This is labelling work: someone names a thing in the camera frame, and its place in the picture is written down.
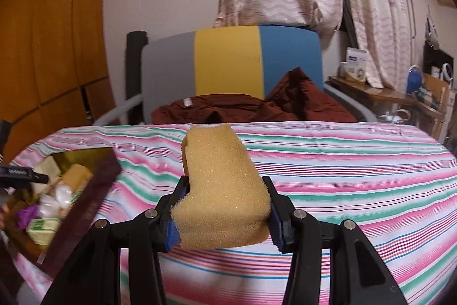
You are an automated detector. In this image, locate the cream cardboard box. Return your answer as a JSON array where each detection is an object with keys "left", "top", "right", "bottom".
[{"left": 36, "top": 158, "right": 61, "bottom": 180}]

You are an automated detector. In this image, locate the grey yellow blue chair back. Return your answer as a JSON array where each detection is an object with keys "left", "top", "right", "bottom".
[{"left": 141, "top": 24, "right": 325, "bottom": 125}]

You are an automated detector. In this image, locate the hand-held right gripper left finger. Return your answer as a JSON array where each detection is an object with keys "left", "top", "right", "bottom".
[{"left": 41, "top": 176, "right": 191, "bottom": 305}]

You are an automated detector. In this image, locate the metal stand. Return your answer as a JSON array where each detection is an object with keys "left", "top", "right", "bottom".
[{"left": 405, "top": 0, "right": 422, "bottom": 41}]

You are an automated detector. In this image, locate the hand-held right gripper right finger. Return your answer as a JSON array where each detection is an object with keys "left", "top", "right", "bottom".
[{"left": 262, "top": 176, "right": 408, "bottom": 305}]

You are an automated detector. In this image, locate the dark red garment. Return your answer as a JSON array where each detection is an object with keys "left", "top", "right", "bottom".
[{"left": 152, "top": 67, "right": 358, "bottom": 124}]

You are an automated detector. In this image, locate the white blue printed box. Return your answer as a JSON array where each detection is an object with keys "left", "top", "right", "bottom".
[{"left": 344, "top": 48, "right": 368, "bottom": 84}]

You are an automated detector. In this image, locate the pink green striped tablecloth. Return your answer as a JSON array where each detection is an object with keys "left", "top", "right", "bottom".
[{"left": 9, "top": 121, "right": 457, "bottom": 305}]

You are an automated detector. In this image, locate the gold lined metal tin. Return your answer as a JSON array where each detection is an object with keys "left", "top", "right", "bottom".
[{"left": 7, "top": 147, "right": 122, "bottom": 272}]

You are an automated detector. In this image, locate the purple plastic bag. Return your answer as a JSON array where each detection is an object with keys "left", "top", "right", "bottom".
[{"left": 16, "top": 205, "right": 40, "bottom": 229}]

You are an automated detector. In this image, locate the small green cream box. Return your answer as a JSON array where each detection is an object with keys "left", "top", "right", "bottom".
[{"left": 27, "top": 217, "right": 61, "bottom": 245}]

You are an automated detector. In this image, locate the black rolled mat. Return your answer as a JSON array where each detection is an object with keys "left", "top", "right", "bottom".
[{"left": 126, "top": 31, "right": 149, "bottom": 123}]

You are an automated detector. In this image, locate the wooden shelf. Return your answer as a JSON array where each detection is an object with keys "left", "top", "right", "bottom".
[{"left": 326, "top": 75, "right": 447, "bottom": 141}]

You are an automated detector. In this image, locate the grey bed rail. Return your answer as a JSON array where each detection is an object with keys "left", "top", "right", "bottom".
[{"left": 323, "top": 83, "right": 379, "bottom": 123}]

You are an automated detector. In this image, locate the white plastic wrapped armrest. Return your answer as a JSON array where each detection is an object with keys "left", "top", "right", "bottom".
[{"left": 93, "top": 94, "right": 143, "bottom": 127}]

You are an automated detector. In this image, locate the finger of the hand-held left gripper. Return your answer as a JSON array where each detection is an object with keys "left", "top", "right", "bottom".
[{"left": 0, "top": 166, "right": 49, "bottom": 186}]

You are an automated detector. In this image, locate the wooden crate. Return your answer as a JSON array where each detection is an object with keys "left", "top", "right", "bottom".
[{"left": 414, "top": 73, "right": 450, "bottom": 141}]

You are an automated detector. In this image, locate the yellow sponge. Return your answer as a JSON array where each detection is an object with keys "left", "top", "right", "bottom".
[
  {"left": 171, "top": 123, "right": 271, "bottom": 250},
  {"left": 59, "top": 164, "right": 93, "bottom": 193}
]

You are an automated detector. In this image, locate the wooden wardrobe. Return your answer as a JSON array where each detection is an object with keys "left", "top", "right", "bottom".
[{"left": 0, "top": 0, "right": 118, "bottom": 163}]

